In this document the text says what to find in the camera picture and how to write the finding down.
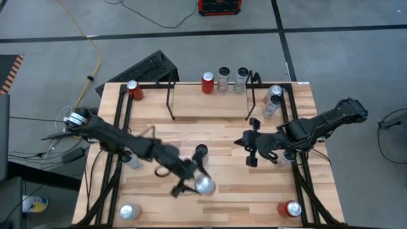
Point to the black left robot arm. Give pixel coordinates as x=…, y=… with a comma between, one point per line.
x=111, y=136

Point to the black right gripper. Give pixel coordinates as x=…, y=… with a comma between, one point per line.
x=257, y=144

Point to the wooden shelf with black frame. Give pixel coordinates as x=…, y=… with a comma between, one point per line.
x=210, y=105

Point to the white yellow canister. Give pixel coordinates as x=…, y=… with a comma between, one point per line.
x=36, y=204

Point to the Celsius Peach Vibe can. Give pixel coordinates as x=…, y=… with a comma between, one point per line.
x=223, y=81
x=201, y=149

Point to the grey metal cabinet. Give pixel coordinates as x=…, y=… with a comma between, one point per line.
x=11, y=200

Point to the black mat orange striped edge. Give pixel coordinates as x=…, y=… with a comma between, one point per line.
x=8, y=68

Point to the pink silver Spindrift can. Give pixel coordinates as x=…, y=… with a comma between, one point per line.
x=205, y=185
x=129, y=212

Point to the black power adapter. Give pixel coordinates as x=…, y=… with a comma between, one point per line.
x=73, y=155

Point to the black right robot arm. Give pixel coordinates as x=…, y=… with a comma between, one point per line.
x=318, y=127

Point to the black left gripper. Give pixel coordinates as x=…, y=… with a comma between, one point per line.
x=175, y=162

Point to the black aluminium table frame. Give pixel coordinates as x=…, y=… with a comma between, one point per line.
x=122, y=191

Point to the red Coca-Cola can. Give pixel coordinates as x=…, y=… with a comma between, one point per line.
x=207, y=84
x=289, y=209
x=135, y=90

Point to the red black equipment case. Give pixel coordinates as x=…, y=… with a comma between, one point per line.
x=219, y=8

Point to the grey stand foot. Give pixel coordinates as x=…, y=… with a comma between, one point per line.
x=395, y=122

